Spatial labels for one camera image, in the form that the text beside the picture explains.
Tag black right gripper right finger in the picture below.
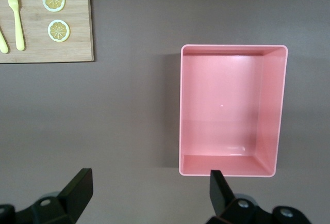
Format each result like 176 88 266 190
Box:
208 169 310 224

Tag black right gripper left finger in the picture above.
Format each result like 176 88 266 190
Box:
0 168 94 224

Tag pink plastic bin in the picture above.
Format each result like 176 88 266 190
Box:
178 44 289 178

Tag yellow plastic knife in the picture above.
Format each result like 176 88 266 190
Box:
0 24 9 54

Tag yellow lemon slice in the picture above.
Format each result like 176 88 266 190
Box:
42 0 66 12
47 19 71 43

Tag yellow plastic fork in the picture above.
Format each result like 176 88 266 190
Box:
8 0 26 52

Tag bamboo cutting board with handle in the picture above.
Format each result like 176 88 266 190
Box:
0 0 95 64

